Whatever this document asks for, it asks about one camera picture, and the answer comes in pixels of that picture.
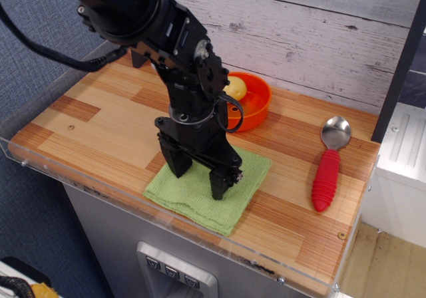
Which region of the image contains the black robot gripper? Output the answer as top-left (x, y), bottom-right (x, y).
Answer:
top-left (154, 110), bottom-right (242, 200)

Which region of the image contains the green cloth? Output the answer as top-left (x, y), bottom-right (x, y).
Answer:
top-left (144, 147), bottom-right (272, 236)

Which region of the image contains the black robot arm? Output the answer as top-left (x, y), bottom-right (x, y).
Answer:
top-left (79, 0), bottom-right (242, 200)

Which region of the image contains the clear acrylic table guard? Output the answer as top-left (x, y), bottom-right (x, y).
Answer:
top-left (0, 25), bottom-right (380, 298)

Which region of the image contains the yellow toy potato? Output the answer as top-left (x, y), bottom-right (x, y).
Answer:
top-left (224, 76), bottom-right (247, 101)

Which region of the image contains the grey cabinet with button panel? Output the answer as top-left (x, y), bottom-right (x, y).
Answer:
top-left (65, 186), bottom-right (303, 297)

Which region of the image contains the white ridged appliance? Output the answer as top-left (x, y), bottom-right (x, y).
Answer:
top-left (361, 103), bottom-right (425, 247)

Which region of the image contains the yellow object at corner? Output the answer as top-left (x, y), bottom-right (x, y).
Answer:
top-left (30, 283), bottom-right (60, 298)

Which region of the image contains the orange pan with grey handle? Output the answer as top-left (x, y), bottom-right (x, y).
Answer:
top-left (228, 72), bottom-right (272, 131)

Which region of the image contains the dark grey left post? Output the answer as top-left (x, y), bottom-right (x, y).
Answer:
top-left (130, 49), bottom-right (150, 69)

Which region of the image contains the dark grey post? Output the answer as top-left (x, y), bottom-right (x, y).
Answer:
top-left (130, 49), bottom-right (150, 69)
top-left (371, 0), bottom-right (425, 143)

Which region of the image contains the metal spoon with red handle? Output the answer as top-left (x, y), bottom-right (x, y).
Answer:
top-left (311, 116), bottom-right (351, 213)

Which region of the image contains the dark grey right post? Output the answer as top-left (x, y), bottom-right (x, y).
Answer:
top-left (371, 0), bottom-right (425, 143)

